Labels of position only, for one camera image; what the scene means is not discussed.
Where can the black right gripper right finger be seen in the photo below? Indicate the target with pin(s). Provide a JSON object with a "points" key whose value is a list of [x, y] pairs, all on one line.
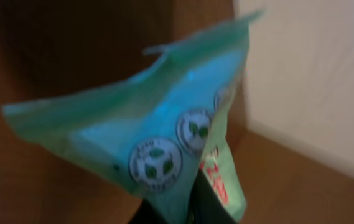
{"points": [[205, 205]]}

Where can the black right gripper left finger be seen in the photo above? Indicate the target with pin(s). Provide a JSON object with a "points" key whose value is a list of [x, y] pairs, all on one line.
{"points": [[145, 214]]}

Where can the pale green wipes packet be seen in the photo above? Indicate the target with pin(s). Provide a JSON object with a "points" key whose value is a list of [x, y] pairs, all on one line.
{"points": [[154, 131]]}

